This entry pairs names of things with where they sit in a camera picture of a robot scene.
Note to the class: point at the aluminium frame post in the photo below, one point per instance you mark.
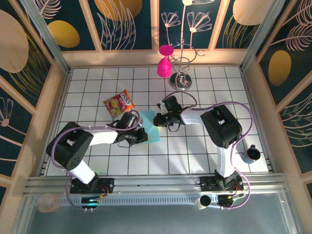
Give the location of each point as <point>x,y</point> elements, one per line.
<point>258,41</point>
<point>49,39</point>

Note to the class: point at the dark mug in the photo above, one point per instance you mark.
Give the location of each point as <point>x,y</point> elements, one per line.
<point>252,154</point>

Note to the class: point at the small electronics board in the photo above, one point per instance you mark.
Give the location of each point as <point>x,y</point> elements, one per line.
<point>228,200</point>
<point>90,201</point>

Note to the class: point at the orange candy snack bag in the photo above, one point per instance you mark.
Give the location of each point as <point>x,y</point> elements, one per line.
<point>118,103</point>

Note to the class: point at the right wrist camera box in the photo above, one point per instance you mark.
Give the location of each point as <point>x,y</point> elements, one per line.
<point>171,103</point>

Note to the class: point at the pink wine glass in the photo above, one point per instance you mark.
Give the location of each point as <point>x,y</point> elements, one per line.
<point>163,69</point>

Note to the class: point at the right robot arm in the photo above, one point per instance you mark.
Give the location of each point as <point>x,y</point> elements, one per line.
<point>219,126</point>

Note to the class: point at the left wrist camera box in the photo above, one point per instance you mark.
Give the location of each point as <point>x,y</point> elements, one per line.
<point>129,120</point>

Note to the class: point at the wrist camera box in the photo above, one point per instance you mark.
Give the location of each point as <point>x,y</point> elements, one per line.
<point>129,120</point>
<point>171,103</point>

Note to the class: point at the white cylindrical cup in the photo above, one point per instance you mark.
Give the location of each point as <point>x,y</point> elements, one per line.
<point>204,201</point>

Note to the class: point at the aluminium mounting rail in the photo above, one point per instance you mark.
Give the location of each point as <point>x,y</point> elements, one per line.
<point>156,184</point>

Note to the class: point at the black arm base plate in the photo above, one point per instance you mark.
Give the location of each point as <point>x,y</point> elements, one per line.
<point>107,185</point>
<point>207,184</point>

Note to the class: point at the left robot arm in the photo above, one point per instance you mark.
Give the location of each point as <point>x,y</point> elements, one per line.
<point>73,146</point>

